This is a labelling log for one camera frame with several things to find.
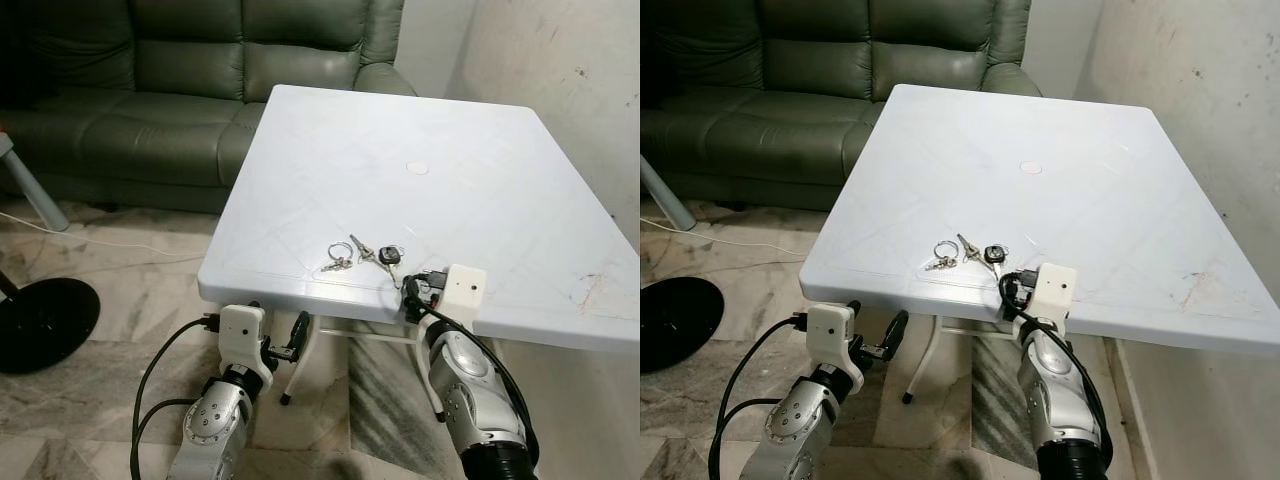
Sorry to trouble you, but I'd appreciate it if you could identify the white plastic square table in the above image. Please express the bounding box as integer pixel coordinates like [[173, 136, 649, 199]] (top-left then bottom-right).
[[197, 84, 641, 421], [800, 84, 1280, 406]]

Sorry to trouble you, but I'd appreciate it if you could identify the black round stand base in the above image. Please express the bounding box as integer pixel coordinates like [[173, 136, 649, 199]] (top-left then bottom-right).
[[640, 277, 725, 374], [0, 277, 101, 376]]

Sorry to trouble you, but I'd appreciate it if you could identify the dark green leather sofa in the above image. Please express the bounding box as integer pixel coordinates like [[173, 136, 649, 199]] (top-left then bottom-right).
[[640, 0, 1043, 213], [0, 0, 417, 216]]

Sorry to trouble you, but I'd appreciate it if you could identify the grey metal pole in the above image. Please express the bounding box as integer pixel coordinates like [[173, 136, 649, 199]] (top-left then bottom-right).
[[0, 130, 71, 233], [640, 155, 697, 231]]

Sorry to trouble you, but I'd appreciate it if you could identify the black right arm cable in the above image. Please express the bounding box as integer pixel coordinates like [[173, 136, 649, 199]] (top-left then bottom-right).
[[400, 278, 541, 473], [998, 272, 1115, 466]]

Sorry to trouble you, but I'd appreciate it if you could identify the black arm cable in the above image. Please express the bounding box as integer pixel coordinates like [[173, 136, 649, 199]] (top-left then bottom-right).
[[400, 278, 541, 473], [706, 313, 809, 480], [130, 314, 223, 480], [998, 272, 1115, 466]]

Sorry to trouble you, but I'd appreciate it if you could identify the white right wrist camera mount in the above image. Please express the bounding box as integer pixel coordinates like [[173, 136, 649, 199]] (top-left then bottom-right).
[[438, 264, 488, 339], [1032, 262, 1079, 329]]

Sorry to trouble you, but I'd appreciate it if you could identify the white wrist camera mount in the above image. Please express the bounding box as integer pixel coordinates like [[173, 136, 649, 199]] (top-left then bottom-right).
[[1032, 262, 1079, 329], [438, 264, 488, 339], [218, 305, 278, 391], [805, 303, 866, 393]]

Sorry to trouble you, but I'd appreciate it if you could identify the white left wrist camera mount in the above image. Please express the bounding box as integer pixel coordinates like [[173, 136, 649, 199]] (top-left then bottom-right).
[[218, 305, 278, 391], [805, 303, 866, 393]]

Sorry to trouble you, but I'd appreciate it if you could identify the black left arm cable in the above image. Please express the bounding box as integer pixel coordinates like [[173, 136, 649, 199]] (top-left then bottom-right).
[[706, 313, 809, 480], [130, 314, 223, 480]]

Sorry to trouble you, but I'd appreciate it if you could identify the thin white floor cable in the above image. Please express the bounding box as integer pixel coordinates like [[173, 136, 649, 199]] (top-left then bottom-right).
[[0, 210, 207, 263], [640, 218, 807, 257]]

